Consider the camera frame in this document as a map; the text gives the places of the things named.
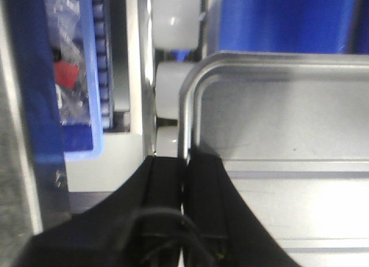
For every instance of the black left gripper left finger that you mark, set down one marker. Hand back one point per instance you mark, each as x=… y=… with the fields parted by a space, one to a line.
x=141 y=214

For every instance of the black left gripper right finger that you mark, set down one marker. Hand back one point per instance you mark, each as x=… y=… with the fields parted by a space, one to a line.
x=229 y=227

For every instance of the silver ribbed metal tray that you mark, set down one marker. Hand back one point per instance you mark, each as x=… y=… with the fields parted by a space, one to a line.
x=292 y=133

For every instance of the blue bin with bagged parts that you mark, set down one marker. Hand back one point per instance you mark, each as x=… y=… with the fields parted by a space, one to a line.
x=55 y=43

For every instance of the left white roller track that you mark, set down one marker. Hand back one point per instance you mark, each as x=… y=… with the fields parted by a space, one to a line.
x=175 y=31

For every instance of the blue bin below centre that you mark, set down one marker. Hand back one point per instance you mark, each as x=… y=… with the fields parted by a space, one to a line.
x=303 y=26

